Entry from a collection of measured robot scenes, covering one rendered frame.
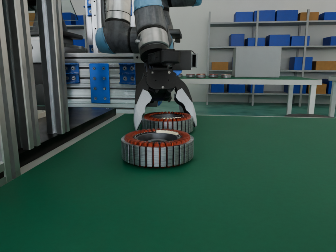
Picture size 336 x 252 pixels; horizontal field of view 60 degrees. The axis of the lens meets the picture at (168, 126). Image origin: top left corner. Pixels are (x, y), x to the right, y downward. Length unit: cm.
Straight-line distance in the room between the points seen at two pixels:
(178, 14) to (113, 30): 647
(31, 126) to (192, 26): 688
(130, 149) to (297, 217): 23
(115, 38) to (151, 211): 64
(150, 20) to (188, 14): 657
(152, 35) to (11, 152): 43
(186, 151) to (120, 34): 52
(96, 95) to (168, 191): 105
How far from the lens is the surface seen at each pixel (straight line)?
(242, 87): 672
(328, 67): 713
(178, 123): 58
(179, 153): 41
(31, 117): 49
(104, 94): 135
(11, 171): 42
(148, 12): 75
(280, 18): 688
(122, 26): 89
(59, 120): 56
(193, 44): 722
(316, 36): 762
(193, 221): 29
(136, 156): 41
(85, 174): 41
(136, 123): 62
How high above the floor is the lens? 89
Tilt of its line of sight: 12 degrees down
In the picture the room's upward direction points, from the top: straight up
